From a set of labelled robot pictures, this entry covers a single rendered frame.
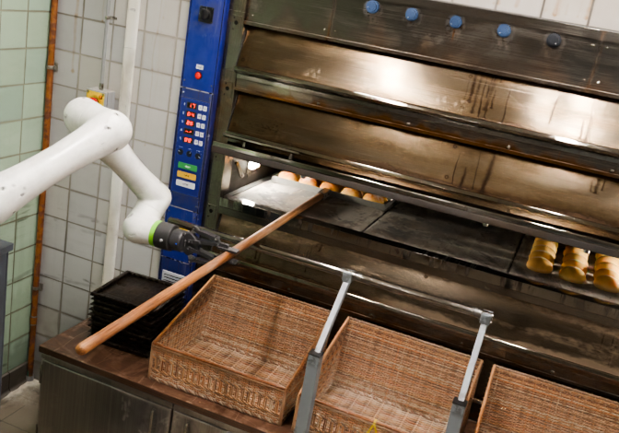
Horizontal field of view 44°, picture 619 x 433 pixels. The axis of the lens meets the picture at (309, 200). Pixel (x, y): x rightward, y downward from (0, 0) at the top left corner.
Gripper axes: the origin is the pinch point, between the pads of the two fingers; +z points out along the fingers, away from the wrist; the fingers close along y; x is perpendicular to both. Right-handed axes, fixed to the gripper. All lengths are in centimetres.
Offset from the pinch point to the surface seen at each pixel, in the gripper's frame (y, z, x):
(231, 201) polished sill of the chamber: 2, -27, -58
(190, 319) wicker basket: 48, -28, -37
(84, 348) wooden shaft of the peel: 0, 1, 79
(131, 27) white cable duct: -60, -82, -58
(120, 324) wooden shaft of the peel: -1, 1, 65
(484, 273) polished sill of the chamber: 2, 78, -56
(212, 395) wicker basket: 59, -2, -8
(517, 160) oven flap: -41, 80, -59
